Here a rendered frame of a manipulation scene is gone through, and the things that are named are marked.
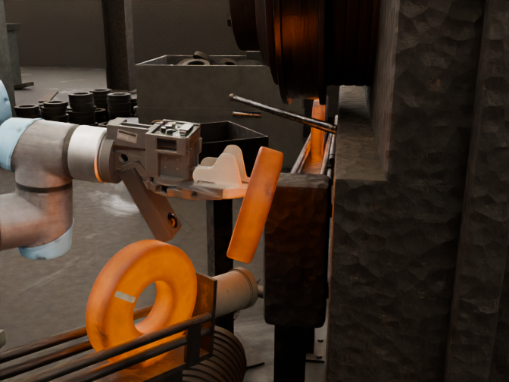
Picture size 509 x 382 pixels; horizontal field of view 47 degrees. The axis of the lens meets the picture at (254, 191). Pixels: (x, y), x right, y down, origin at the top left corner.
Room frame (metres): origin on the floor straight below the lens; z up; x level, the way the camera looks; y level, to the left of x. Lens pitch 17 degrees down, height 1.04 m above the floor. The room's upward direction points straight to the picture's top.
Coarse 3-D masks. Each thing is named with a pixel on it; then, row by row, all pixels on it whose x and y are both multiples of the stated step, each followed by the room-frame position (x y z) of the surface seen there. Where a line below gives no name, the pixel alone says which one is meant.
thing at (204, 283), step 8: (200, 272) 0.69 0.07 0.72; (200, 280) 0.68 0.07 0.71; (208, 280) 0.67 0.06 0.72; (216, 280) 0.67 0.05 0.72; (200, 288) 0.68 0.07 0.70; (208, 288) 0.67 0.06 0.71; (216, 288) 0.67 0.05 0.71; (200, 296) 0.68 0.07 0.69; (208, 296) 0.67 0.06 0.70; (216, 296) 0.67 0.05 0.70; (200, 304) 0.68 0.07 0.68; (208, 304) 0.67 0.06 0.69; (192, 312) 0.69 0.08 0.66; (200, 312) 0.68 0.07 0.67; (208, 336) 0.66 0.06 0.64; (200, 344) 0.67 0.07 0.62; (208, 344) 0.66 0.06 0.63
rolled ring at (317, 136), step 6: (318, 102) 1.78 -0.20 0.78; (318, 108) 1.75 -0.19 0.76; (324, 108) 1.83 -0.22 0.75; (312, 114) 1.74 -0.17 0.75; (318, 114) 1.73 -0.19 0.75; (324, 114) 1.85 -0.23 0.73; (324, 120) 1.86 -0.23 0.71; (312, 132) 1.72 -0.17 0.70; (318, 132) 1.71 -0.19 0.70; (312, 138) 1.72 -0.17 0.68; (318, 138) 1.71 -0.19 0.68; (312, 144) 1.72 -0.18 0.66; (318, 144) 1.72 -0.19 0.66; (312, 150) 1.73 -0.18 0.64; (318, 150) 1.73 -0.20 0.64; (312, 156) 1.76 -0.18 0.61; (318, 156) 1.75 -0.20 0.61
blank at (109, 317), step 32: (128, 256) 0.61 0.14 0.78; (160, 256) 0.63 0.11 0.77; (96, 288) 0.59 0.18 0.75; (128, 288) 0.59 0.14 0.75; (160, 288) 0.66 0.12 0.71; (192, 288) 0.68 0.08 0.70; (96, 320) 0.57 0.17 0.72; (128, 320) 0.59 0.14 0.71; (160, 320) 0.64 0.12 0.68; (128, 352) 0.59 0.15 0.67
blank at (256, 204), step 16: (256, 160) 0.70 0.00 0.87; (272, 160) 0.70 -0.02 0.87; (256, 176) 0.68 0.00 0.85; (272, 176) 0.68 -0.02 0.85; (256, 192) 0.66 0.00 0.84; (272, 192) 0.67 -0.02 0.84; (240, 208) 0.77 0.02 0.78; (256, 208) 0.66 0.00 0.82; (240, 224) 0.66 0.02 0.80; (256, 224) 0.65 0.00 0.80; (240, 240) 0.66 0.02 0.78; (256, 240) 0.66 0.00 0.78; (240, 256) 0.68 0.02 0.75
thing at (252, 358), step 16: (208, 128) 1.75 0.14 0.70; (224, 128) 1.77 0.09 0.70; (240, 128) 1.70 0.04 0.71; (208, 144) 1.47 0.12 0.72; (224, 144) 1.49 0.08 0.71; (240, 144) 1.51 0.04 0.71; (256, 144) 1.53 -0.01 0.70; (208, 208) 1.59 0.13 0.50; (224, 208) 1.58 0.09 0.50; (208, 224) 1.60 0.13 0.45; (224, 224) 1.58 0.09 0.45; (208, 240) 1.60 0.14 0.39; (224, 240) 1.58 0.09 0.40; (208, 256) 1.60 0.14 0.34; (224, 256) 1.58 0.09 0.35; (208, 272) 1.61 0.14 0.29; (224, 272) 1.57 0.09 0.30; (224, 320) 1.57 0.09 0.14; (240, 336) 1.71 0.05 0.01
